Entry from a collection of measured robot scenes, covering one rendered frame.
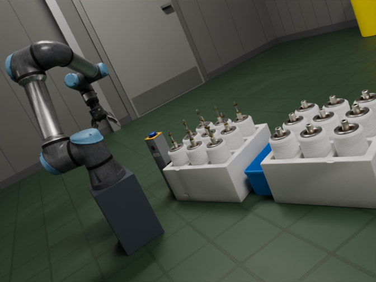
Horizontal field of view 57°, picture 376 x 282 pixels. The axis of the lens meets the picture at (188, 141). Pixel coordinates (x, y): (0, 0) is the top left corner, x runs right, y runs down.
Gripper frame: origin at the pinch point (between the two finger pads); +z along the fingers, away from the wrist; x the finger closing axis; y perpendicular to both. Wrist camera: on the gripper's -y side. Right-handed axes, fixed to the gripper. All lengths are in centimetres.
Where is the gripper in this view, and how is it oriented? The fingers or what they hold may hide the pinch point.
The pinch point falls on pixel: (108, 133)
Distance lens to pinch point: 196.3
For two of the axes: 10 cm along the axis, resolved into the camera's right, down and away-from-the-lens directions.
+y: 0.2, -1.7, -9.9
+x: 8.8, -4.6, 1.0
